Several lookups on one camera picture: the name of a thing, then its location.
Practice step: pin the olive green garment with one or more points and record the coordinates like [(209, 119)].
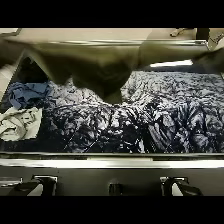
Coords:
[(100, 71)]

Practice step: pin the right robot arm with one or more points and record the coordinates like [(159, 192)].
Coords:
[(181, 188)]

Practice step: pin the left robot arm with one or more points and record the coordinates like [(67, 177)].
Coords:
[(31, 187)]

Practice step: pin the blue garment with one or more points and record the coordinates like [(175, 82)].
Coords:
[(25, 94)]

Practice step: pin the black garment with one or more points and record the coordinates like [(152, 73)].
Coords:
[(29, 72)]

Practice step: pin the white garment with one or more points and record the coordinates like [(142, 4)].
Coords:
[(18, 124)]

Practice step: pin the person's legs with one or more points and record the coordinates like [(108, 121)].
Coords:
[(176, 32)]

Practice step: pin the white box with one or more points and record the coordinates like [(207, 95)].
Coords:
[(6, 81)]

